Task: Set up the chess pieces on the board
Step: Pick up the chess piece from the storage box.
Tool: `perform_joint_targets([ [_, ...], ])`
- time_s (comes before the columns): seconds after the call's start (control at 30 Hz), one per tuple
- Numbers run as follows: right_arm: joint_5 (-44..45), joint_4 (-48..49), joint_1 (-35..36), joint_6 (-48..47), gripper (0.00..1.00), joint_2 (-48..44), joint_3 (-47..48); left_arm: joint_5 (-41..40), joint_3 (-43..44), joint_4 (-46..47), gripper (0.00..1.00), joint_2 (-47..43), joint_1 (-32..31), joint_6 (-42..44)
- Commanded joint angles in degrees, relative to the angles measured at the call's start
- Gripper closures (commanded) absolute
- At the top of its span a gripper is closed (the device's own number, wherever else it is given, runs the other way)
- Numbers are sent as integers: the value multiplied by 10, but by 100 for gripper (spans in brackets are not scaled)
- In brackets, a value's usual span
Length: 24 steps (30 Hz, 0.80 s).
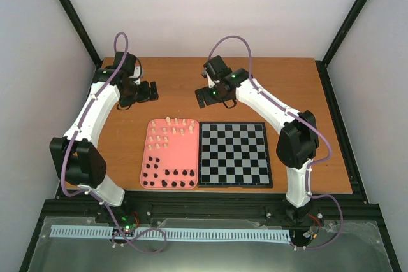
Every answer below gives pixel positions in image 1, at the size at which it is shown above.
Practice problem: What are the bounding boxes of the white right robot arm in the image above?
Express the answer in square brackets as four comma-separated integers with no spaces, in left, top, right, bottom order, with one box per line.
[202,56,319,224]

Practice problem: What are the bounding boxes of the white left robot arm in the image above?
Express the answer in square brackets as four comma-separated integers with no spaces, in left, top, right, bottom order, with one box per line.
[49,52,158,223]

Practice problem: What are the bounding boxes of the left controller board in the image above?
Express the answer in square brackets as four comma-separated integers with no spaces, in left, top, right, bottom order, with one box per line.
[121,211,140,233]

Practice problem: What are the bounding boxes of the pink plastic tray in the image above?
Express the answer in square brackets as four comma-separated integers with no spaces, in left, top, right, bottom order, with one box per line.
[140,118,199,190]

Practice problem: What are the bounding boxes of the black grey chessboard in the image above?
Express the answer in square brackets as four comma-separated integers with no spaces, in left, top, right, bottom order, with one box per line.
[198,122,273,188]

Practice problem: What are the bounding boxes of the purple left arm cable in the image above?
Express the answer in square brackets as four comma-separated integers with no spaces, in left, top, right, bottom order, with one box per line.
[59,31,168,254]

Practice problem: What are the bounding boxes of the light blue cable duct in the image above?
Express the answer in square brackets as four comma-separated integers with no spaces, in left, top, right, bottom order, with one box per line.
[49,225,291,244]

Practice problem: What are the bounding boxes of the black aluminium frame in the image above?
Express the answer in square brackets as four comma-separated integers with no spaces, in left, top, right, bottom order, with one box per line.
[20,0,401,271]

